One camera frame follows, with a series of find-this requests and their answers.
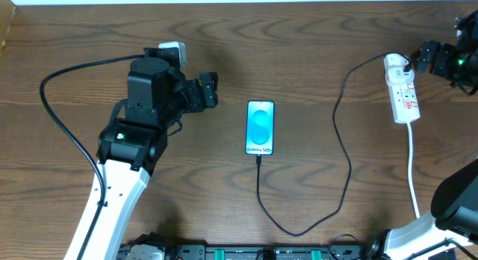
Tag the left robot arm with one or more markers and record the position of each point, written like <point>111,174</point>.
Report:
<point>133,141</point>

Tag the white USB wall charger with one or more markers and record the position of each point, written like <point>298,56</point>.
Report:
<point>397,70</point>

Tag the blue-screen Galaxy smartphone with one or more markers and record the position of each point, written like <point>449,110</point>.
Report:
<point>260,127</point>

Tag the white power strip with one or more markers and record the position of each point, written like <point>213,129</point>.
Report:
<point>402,92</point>

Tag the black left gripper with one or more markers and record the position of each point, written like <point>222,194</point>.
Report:
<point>195,94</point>

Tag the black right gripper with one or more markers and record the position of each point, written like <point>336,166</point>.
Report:
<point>435,57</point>

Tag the black mounting rail base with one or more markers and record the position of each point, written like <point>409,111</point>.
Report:
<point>153,246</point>

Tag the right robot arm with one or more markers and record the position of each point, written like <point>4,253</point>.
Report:
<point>452,219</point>

